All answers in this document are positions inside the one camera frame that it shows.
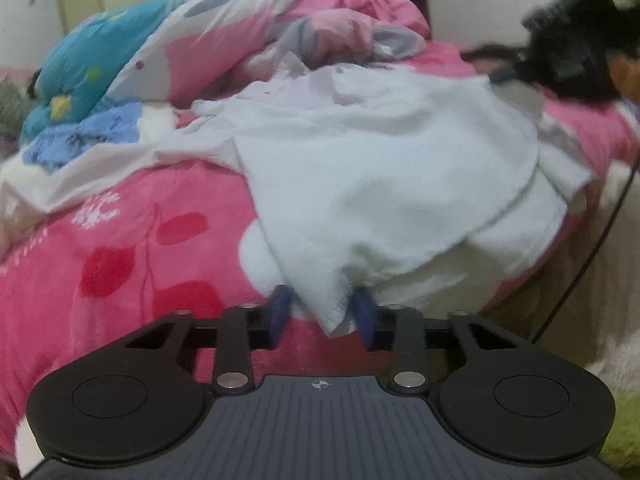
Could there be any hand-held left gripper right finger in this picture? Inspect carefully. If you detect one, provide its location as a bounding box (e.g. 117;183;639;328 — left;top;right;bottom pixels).
350;289;521;395

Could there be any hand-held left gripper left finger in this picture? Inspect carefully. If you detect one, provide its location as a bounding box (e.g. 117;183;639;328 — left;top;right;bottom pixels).
124;285;293;395

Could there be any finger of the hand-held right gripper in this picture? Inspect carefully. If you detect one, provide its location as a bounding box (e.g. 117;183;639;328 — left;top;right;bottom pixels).
489;61;540;84
461;44;532;63

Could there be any white shirt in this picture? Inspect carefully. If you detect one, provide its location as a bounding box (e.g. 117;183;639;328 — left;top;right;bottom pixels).
157;62;596;338

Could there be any person's right hand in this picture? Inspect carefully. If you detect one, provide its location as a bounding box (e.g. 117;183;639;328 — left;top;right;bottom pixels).
611;50;640;102

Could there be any pink floral blanket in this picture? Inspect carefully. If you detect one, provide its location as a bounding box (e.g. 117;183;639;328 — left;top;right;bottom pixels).
0;40;640;480

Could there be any beige bed sheet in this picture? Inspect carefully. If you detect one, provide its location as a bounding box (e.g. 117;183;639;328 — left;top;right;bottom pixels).
500;160;640;376

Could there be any pink grey quilt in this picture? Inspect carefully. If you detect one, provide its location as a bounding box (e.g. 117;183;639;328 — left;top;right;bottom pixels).
107;0;433;111

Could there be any cream white garment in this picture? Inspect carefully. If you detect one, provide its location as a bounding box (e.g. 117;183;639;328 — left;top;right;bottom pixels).
0;147;241;221

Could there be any light blue garment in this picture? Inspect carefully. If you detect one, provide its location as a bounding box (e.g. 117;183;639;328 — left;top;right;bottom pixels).
22;102;143;173

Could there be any green mat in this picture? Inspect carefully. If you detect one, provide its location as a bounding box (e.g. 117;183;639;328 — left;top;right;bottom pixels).
597;395;640;471

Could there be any teal floral pillow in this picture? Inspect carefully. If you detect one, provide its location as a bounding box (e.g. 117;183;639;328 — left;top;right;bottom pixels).
20;0;196;141

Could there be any green cloth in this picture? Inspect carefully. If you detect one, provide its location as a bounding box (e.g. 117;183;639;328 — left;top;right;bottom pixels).
0;80;33;136

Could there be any black cable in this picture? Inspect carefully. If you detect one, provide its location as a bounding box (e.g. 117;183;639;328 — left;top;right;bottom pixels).
530;157;640;341

